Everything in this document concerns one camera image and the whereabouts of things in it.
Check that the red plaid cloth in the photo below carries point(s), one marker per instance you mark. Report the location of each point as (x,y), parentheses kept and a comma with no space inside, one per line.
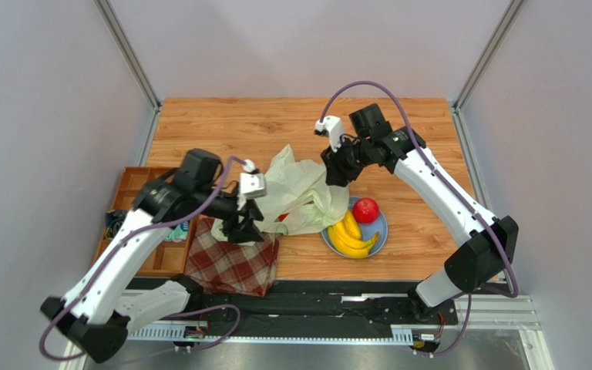
(221,267)

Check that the yellow fake banana bunch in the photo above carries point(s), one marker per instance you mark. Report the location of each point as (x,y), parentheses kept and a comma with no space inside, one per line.
(349,247)

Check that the aluminium frame rail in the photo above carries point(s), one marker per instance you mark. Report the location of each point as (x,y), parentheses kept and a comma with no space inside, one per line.
(480,312)

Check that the red fake tomato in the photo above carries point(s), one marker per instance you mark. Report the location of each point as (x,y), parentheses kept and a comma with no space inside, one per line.
(283,217)

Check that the orange wooden organizer tray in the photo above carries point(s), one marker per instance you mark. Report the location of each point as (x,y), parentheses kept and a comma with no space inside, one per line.
(153,257)

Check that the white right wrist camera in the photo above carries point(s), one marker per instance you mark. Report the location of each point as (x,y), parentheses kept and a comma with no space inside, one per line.
(332,128)

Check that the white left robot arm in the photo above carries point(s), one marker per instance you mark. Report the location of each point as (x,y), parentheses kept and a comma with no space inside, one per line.
(94,315)

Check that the red fake apple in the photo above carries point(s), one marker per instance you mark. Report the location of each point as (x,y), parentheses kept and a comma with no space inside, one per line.
(365,211)

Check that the yellow fake mango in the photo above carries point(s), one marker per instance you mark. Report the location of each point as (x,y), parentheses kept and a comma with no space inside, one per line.
(351,226)

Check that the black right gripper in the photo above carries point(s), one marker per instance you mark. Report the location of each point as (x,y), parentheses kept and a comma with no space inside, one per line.
(338,164)

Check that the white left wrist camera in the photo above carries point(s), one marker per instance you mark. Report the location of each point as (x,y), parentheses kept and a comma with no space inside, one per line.
(252,184)

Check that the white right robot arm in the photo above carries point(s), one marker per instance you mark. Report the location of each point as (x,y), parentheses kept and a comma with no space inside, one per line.
(486,243)

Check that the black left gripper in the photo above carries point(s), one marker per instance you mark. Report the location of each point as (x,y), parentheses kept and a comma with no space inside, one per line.
(246,231)

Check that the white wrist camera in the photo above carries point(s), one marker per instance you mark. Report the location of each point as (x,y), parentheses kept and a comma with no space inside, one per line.
(252,184)
(332,128)

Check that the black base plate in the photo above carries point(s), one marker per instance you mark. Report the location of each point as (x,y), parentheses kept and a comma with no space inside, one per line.
(317,309)

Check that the dark item in tray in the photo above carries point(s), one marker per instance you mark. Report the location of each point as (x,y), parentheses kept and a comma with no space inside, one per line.
(114,220)

